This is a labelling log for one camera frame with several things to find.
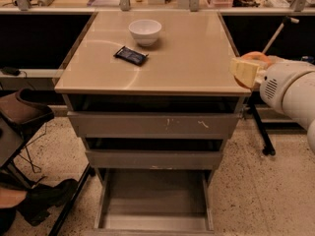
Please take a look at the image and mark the brown office chair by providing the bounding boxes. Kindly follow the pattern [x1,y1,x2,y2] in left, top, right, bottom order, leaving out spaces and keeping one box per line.
[0,88,54,168]

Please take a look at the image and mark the dark blue snack packet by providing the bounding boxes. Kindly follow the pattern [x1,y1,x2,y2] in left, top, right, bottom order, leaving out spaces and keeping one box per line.
[114,46,148,66]

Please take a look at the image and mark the black shoe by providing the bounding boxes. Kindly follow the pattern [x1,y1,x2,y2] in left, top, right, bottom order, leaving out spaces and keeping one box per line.
[17,179,78,226]

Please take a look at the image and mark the white stick with black tip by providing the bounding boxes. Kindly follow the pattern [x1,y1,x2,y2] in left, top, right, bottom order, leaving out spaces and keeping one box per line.
[262,16,299,54]

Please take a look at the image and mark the orange fruit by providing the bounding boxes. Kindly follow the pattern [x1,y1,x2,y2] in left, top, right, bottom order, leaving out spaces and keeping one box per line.
[234,51,274,89]

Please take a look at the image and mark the grey top drawer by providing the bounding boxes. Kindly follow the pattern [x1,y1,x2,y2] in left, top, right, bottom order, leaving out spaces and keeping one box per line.
[68,96,239,140]

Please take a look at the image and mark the black table leg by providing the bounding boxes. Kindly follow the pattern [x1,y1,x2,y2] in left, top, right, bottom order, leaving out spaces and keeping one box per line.
[248,100,276,156]

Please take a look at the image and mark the grey drawer cabinet with counter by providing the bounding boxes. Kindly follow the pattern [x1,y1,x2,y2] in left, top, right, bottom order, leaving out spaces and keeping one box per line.
[53,10,253,182]

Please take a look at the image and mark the black power adapter left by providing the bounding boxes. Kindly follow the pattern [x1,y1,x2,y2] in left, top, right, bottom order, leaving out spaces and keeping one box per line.
[1,67,21,76]

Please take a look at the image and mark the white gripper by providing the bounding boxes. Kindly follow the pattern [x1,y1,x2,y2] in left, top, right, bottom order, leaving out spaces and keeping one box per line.
[229,58,315,113]

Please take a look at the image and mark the grey middle drawer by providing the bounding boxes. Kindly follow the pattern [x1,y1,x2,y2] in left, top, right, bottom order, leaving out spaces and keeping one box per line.
[86,138,223,170]

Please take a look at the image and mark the grey bottom drawer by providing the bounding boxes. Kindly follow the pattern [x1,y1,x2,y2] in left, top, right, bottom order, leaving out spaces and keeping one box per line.
[84,169,217,236]

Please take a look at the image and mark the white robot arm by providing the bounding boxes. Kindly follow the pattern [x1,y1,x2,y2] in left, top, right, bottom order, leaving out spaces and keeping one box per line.
[229,58,315,152]

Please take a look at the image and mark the white ceramic bowl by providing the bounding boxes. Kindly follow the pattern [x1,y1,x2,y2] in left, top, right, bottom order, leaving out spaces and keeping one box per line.
[128,20,161,46]

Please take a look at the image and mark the grey drawer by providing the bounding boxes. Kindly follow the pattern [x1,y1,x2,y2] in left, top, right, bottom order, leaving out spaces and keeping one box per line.
[84,169,217,236]
[86,138,223,170]
[68,96,239,140]

